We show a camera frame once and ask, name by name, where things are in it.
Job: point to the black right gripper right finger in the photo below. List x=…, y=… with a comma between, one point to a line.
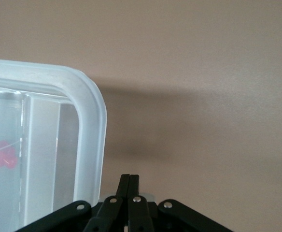
x=138, y=217

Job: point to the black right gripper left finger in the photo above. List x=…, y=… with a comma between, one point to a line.
x=102, y=217

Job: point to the clear ribbed plastic lid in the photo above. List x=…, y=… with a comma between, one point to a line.
x=83, y=120

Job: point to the clear plastic storage box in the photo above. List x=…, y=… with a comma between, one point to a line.
x=1, y=193

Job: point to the red block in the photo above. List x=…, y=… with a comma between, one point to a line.
x=4, y=157

